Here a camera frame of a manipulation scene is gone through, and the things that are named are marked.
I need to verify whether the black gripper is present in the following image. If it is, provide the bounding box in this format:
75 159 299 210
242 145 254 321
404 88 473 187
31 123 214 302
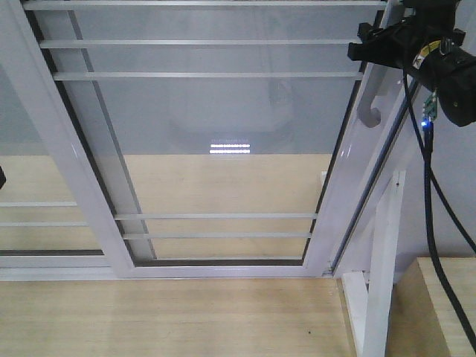
347 14 465 74

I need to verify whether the grey door handle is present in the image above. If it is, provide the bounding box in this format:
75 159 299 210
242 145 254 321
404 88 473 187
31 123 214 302
357 63 388 128

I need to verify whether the white sliding glass door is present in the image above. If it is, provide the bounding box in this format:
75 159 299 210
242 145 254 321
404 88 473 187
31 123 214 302
0 0 414 280

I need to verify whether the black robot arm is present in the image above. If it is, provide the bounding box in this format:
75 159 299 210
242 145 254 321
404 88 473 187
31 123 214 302
347 1 475 127

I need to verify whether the fixed glass door panel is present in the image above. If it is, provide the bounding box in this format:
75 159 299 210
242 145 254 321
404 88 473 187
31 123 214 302
1 71 109 269

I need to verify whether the light wooden box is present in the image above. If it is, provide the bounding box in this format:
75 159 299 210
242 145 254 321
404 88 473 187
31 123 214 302
386 257 475 356

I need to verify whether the light wooden platform board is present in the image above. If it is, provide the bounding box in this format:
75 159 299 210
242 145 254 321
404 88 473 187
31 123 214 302
1 153 351 356

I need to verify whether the black left edge object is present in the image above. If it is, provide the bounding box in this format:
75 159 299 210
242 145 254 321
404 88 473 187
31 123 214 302
0 167 7 189

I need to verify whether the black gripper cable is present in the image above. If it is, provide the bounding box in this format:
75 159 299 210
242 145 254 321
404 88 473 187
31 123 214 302
402 68 476 354

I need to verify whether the white fixed door frame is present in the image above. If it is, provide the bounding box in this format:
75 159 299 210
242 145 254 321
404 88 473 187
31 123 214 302
0 0 476 282

